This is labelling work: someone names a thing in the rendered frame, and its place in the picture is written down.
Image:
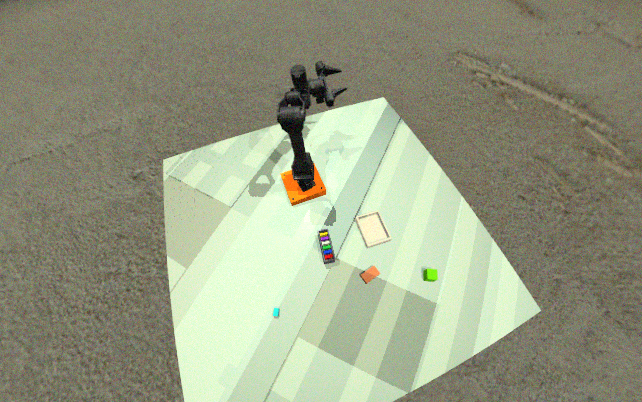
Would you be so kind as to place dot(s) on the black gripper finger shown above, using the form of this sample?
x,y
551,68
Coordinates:
x,y
338,91
329,70

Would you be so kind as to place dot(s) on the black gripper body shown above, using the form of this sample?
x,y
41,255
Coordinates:
x,y
319,85

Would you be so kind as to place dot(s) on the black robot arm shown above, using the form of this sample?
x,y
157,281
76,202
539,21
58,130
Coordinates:
x,y
291,120

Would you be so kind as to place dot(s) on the small green cube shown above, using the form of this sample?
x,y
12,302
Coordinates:
x,y
430,275

